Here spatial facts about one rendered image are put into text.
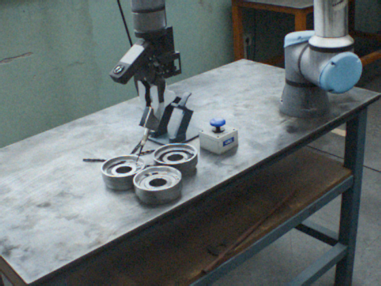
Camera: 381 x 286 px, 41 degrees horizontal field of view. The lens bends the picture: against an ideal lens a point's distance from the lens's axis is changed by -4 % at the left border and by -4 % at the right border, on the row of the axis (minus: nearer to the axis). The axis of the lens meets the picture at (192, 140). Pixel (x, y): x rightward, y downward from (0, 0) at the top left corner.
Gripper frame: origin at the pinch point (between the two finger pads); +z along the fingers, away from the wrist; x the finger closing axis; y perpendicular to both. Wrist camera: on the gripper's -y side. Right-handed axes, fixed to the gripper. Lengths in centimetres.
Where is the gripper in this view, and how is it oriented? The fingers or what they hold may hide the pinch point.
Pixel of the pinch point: (152, 114)
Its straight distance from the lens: 123.5
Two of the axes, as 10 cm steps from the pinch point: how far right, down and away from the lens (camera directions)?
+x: -7.0, -2.6, 6.6
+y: 7.1, -3.5, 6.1
